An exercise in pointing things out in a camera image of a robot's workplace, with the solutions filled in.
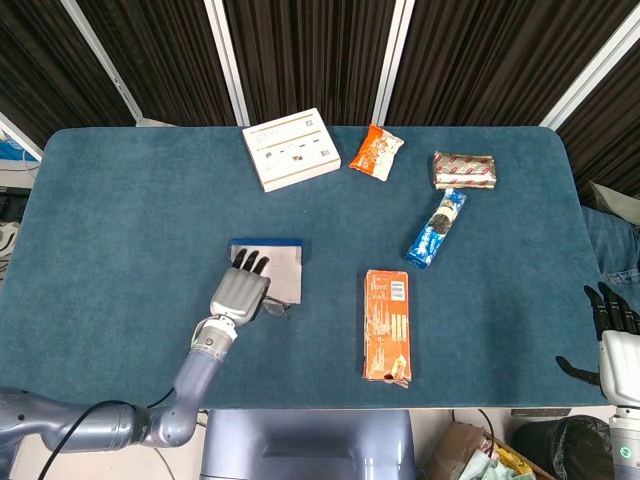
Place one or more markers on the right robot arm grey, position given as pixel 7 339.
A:
pixel 625 442

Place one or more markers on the blue denim jeans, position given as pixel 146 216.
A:
pixel 615 240

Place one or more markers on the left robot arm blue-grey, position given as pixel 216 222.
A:
pixel 200 370

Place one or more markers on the black pleated curtain panel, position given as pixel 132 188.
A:
pixel 610 140
pixel 310 60
pixel 490 60
pixel 40 60
pixel 160 60

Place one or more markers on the silver aluminium frame post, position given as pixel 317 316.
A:
pixel 20 137
pixel 102 60
pixel 392 60
pixel 227 60
pixel 592 75

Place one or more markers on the white plastic object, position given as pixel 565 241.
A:
pixel 7 237

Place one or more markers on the brown cardboard box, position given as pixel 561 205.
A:
pixel 452 445

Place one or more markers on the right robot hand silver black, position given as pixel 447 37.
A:
pixel 622 365

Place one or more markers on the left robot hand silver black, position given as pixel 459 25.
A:
pixel 240 295

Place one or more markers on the blue cookie packet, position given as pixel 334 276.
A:
pixel 435 230

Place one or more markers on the white flat printed box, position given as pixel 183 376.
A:
pixel 292 150

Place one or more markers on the black bin bag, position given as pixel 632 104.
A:
pixel 565 445

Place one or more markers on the crumpled green paper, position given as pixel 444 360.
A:
pixel 482 467

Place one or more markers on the blue felt table cloth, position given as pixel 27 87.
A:
pixel 150 200

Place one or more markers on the grey-green bag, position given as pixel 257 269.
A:
pixel 617 200

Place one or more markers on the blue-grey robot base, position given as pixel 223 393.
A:
pixel 307 445

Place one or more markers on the silver red-print snack packet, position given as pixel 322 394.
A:
pixel 465 171

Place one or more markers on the orange and white snack packet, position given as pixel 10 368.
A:
pixel 376 152

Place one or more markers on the yellow wrapper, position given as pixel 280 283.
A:
pixel 512 459

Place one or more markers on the blue printed bag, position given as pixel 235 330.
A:
pixel 10 151

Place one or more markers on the blue glasses case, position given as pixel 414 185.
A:
pixel 285 275

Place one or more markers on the long orange carton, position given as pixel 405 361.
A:
pixel 387 325

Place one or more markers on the black-rimmed eyeglasses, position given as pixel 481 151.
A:
pixel 275 307

